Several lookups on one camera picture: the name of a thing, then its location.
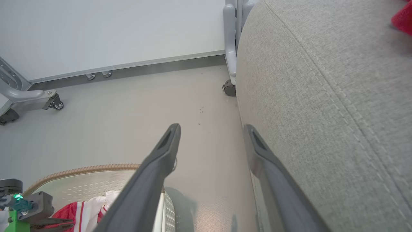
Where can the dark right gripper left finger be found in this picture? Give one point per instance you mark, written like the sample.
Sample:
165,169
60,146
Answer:
151,180

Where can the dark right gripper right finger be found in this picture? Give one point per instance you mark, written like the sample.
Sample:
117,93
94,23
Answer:
273,187

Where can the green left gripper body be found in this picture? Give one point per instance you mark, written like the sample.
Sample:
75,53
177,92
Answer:
37,206

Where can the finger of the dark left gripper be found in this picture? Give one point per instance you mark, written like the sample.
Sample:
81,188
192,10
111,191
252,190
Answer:
58,221
48,228

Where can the red garment with white stripes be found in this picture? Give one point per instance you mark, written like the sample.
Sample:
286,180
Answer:
404,17
83,212

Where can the grey fabric sofa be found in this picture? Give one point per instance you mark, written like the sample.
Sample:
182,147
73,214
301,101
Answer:
322,96

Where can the white laundry basket brown rim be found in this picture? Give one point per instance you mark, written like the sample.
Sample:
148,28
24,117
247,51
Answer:
80,180

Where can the black caster wheel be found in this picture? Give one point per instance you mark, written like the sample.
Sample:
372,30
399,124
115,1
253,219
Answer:
55,103
229,88
8,116

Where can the grey curved partition foot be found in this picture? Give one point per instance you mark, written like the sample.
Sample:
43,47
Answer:
22,95

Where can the small metal levelling foot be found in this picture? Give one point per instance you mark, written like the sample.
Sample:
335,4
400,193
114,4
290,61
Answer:
90,77
107,74

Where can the grey partition bottom rail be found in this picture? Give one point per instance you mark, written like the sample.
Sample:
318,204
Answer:
128,66

